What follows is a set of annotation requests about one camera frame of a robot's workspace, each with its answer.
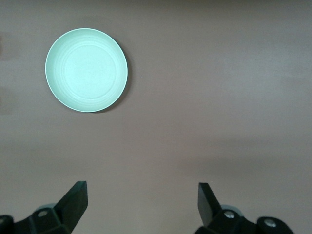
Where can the pale green round plate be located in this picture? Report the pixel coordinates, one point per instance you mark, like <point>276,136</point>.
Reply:
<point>86,70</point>

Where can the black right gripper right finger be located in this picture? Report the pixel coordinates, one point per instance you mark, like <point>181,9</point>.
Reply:
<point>207,204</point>

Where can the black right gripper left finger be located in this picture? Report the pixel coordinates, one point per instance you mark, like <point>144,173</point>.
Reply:
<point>73,202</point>

